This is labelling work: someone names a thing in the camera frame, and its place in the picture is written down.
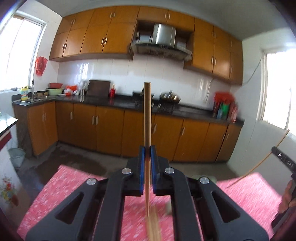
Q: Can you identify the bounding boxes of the yellow detergent bottle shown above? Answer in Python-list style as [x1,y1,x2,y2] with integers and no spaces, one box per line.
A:
[21,86,29,101]

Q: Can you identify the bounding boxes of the red bottle on counter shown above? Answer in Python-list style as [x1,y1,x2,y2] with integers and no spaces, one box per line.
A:
[109,84,116,99]

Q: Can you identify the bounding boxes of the dark cutting board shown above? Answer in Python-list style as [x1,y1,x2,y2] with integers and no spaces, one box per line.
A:
[86,80,111,98]

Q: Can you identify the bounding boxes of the green canister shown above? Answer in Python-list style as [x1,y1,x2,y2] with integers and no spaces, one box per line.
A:
[217,103,230,120]

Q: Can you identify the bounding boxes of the lower wooden kitchen cabinets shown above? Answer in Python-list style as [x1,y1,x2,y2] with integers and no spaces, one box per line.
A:
[12,96,244,163]

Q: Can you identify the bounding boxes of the red floral tablecloth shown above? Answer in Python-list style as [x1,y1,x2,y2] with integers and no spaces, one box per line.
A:
[16,164,284,241]

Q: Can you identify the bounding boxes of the wooden chopstick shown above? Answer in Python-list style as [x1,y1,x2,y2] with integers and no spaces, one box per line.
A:
[226,129,290,188]
[144,82,161,240]

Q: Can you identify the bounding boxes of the window right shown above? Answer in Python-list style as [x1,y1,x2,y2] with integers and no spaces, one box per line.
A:
[257,48,295,135]

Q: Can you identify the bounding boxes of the steel range hood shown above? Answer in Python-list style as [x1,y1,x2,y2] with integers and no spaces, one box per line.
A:
[130,23,192,62]

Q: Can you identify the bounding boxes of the right hand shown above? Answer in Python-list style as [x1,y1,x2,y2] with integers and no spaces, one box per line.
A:
[278,180,296,213]

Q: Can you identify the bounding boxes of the window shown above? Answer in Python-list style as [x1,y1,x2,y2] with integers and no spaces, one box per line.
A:
[257,48,295,135]
[1,15,45,91]

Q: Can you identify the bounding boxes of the black wok with handle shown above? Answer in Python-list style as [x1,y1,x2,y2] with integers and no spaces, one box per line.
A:
[132,91,144,100]

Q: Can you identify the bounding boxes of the window left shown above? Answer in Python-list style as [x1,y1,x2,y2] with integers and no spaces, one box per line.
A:
[1,15,45,91]

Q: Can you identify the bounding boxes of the black wok with lid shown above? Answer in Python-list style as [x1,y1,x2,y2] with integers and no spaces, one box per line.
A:
[159,90,181,104]

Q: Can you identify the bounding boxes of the grey bucket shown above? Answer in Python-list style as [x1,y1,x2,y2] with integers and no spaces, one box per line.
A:
[8,148,25,170]

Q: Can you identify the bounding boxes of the red bag of bottles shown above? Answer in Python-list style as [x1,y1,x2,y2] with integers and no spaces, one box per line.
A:
[212,91,238,123]

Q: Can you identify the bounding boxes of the green basin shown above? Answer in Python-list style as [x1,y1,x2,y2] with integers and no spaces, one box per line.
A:
[47,88,63,96]

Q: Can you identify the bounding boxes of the red plastic bag hanging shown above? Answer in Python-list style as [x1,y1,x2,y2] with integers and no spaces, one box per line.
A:
[35,56,48,76]

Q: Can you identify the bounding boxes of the upper wooden wall cabinets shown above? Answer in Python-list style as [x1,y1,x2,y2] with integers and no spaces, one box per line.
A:
[49,6,243,85]

